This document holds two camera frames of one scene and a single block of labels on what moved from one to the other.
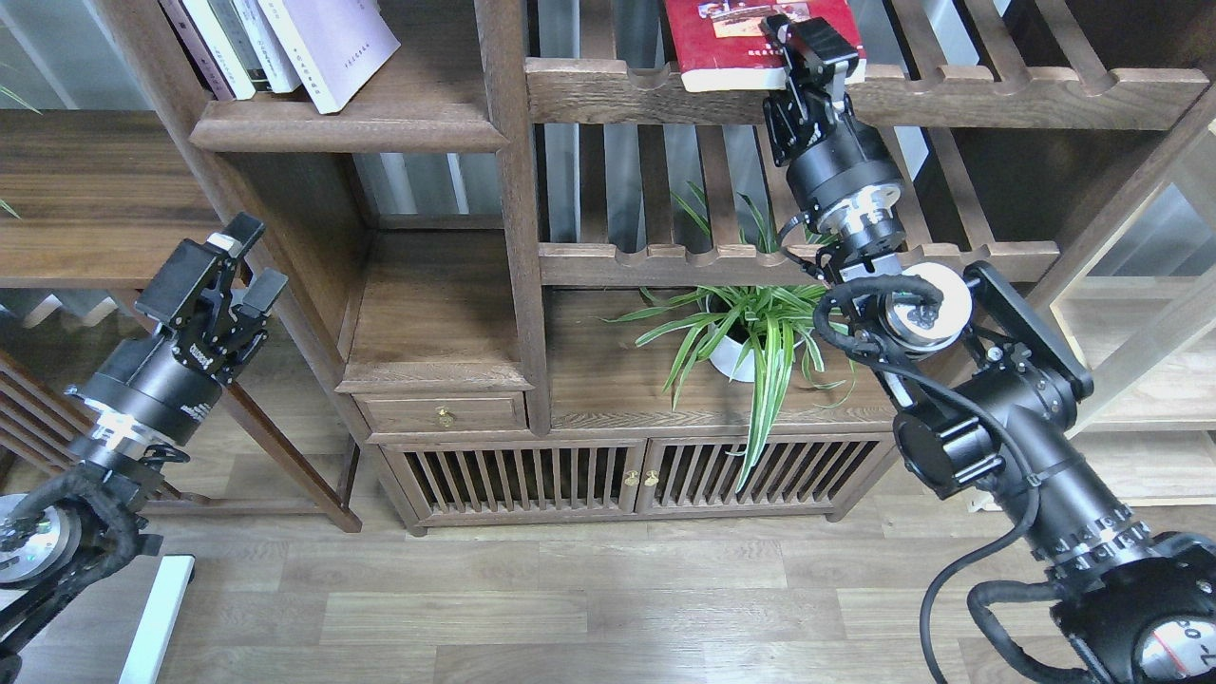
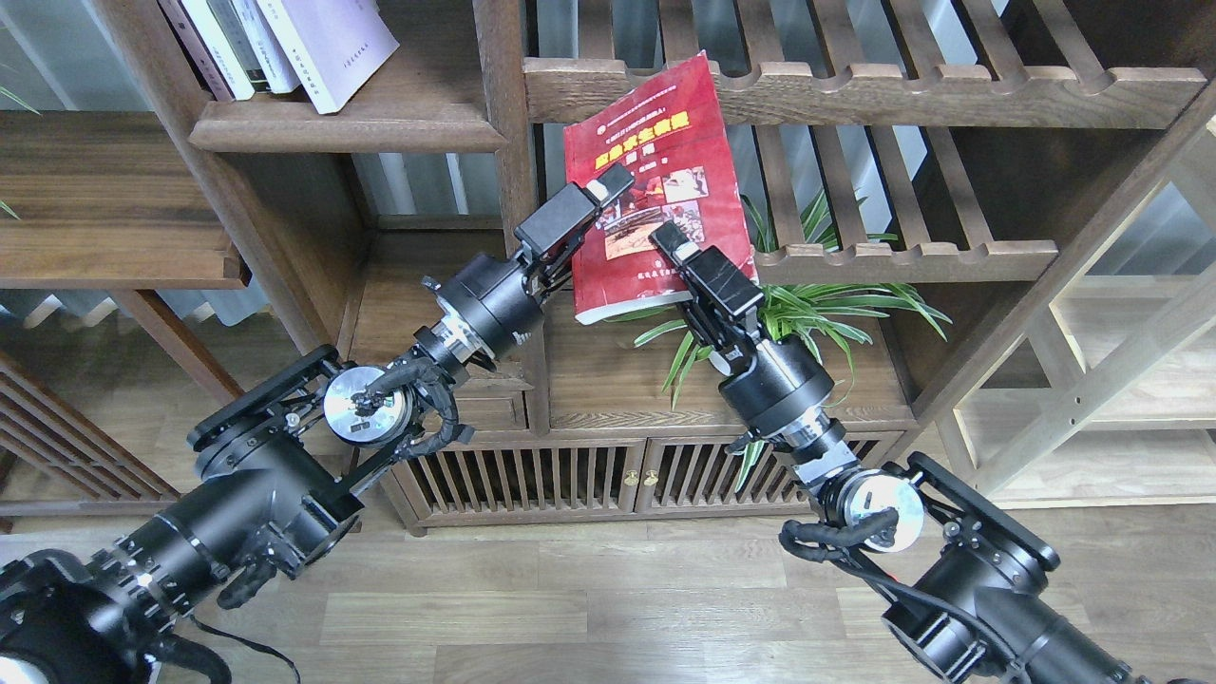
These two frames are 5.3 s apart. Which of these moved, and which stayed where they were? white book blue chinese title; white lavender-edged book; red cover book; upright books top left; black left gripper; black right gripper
Moved: black left gripper; red cover book; black right gripper
Stayed: upright books top left; white book blue chinese title; white lavender-edged book
